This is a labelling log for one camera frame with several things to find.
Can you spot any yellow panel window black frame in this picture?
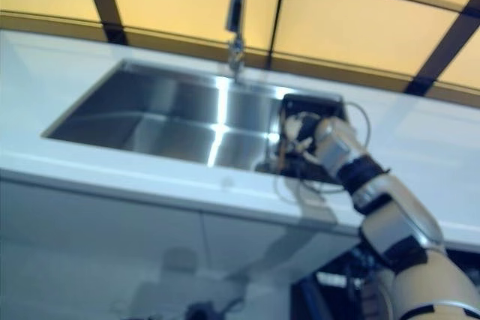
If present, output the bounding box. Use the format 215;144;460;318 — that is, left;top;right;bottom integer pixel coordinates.
0;0;480;108

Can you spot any dishwasher wire rack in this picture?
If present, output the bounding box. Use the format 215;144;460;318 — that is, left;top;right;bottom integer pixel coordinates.
292;244;398;320

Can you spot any black sink drying rack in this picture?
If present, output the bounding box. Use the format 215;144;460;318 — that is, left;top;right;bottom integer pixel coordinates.
275;93;349;183

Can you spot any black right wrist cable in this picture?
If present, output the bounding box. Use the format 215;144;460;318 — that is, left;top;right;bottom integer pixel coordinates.
275;101;371;201

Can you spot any stainless steel sink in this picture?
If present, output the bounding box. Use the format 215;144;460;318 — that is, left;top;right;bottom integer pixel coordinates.
40;57;348;183

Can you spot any chrome kitchen faucet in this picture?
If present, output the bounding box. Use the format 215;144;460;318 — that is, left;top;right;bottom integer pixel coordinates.
223;0;249;83

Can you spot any white cabinet door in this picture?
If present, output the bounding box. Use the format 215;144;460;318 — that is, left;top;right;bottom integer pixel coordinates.
202;211;363;320
0;175;222;320

